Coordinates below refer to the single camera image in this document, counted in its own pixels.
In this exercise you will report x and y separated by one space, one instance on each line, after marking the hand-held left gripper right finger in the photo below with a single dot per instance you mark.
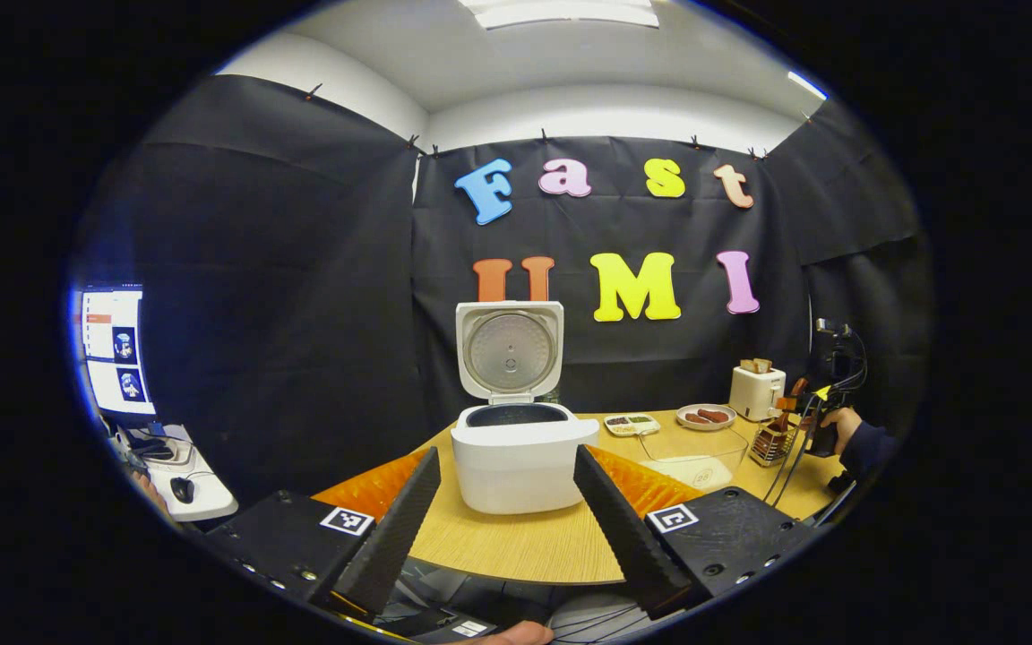
614 528

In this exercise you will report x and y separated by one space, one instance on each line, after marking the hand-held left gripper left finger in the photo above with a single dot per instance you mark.
395 528

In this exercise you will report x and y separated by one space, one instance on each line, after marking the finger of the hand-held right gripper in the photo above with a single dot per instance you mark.
807 399

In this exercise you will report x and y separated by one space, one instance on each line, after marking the brown wooden spoon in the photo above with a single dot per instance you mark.
789 399

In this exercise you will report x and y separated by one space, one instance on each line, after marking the white rice cooker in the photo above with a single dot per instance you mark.
516 466

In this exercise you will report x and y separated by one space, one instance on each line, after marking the white toaster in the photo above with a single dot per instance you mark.
753 394

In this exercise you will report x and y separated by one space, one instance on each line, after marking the clear glass dish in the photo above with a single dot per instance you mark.
659 448

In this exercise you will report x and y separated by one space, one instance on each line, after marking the brown meat piece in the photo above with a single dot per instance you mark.
715 415
697 418

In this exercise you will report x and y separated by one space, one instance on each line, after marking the white round plate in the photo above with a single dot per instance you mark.
706 425

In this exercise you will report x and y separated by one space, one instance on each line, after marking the white divided grain dish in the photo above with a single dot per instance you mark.
631 424

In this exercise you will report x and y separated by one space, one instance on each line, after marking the white side desk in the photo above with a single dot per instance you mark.
207 502

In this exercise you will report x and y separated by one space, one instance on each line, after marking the black computer mouse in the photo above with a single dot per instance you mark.
182 490

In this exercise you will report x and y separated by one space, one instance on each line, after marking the small ceiling light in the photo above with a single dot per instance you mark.
807 85

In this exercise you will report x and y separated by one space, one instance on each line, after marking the computer monitor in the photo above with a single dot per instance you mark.
117 358

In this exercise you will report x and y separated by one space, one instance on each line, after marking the large ceiling light panel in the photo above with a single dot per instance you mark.
561 12

